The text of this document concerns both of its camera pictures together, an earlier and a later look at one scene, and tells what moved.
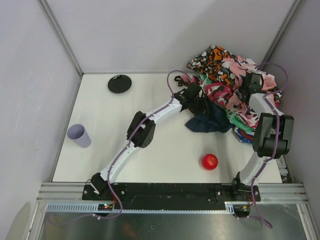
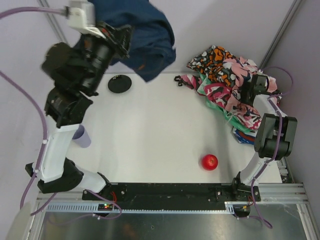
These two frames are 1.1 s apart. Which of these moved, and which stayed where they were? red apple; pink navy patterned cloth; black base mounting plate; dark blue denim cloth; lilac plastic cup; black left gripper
Moved: black left gripper; dark blue denim cloth
Stayed: lilac plastic cup; red apple; pink navy patterned cloth; black base mounting plate
